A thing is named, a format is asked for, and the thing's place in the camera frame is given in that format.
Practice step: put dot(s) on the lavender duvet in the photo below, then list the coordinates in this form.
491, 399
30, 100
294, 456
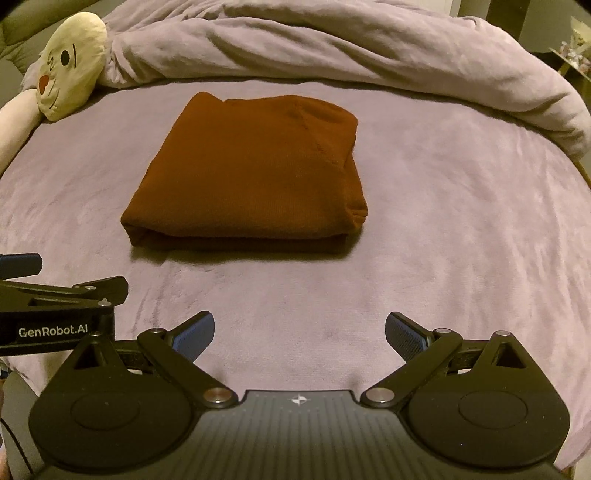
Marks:
346, 41

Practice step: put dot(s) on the cream plush toy with face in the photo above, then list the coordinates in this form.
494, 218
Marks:
69, 69

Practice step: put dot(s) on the lavender bed sheet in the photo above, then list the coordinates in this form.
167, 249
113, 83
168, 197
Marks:
415, 254

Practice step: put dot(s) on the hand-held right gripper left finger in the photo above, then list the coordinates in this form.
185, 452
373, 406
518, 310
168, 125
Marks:
196, 334

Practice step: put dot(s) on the brown knit sweater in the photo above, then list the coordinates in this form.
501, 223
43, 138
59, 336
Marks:
244, 175

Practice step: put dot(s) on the wall shelf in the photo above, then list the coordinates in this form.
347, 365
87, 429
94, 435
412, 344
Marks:
570, 64

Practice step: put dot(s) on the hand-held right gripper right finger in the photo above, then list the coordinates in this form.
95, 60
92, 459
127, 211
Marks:
404, 334

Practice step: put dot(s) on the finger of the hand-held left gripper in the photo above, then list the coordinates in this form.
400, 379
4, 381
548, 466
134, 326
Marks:
69, 288
18, 265

